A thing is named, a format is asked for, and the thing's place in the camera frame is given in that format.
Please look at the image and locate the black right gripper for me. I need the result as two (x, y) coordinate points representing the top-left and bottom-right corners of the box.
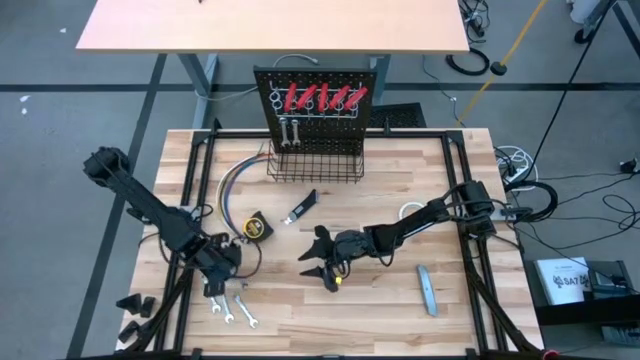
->
(297, 224), (377, 294)

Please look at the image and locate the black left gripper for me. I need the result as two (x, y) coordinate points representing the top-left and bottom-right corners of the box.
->
(191, 232), (245, 299)

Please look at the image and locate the yellow black tape measure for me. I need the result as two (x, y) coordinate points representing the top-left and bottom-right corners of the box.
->
(241, 210), (276, 242)

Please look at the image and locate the black grey utility knife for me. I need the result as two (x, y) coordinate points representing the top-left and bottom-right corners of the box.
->
(280, 188), (321, 226)

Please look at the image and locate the white tape roll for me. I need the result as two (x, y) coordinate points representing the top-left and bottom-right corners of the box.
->
(397, 200), (427, 220)

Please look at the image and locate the black metal pegboard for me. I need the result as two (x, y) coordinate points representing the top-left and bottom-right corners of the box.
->
(253, 65), (379, 156)

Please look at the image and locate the black mesh panel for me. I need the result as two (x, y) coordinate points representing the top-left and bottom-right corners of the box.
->
(368, 102), (428, 130)

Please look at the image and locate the grey desk leg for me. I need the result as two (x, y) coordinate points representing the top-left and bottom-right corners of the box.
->
(368, 53), (393, 107)
(177, 53), (221, 130)

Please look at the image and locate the light wood desk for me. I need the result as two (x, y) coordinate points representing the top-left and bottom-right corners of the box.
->
(74, 0), (471, 55)

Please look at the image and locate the white booklet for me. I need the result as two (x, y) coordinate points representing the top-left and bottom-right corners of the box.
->
(532, 255), (593, 307)

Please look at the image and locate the black side table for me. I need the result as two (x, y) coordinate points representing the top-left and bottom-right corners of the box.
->
(522, 257), (640, 327)

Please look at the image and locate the black box device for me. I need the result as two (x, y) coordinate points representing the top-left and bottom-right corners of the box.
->
(585, 258), (637, 301)

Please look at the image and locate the black cable with yellow tag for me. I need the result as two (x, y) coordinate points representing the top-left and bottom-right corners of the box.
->
(324, 249), (401, 289)

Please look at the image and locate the black looped gripper cable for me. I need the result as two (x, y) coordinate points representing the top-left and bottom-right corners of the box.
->
(219, 238), (265, 281)

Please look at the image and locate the multicoloured cable bundle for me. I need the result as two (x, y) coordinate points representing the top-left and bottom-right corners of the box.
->
(214, 144), (275, 245)

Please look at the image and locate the black wire basket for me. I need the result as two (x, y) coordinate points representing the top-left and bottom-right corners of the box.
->
(266, 138), (366, 184)

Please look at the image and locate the black aluminium frame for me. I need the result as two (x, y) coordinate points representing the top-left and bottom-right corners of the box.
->
(115, 117), (551, 360)

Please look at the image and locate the grey network cable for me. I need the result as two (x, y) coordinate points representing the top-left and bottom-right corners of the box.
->
(193, 52), (320, 104)

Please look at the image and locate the black coiled cable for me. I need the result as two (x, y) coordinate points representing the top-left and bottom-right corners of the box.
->
(445, 46), (492, 78)

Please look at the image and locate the yellow strap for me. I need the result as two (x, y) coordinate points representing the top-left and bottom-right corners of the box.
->
(454, 0), (551, 127)

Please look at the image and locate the long black floor cable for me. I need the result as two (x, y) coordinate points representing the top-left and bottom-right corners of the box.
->
(530, 0), (619, 166)

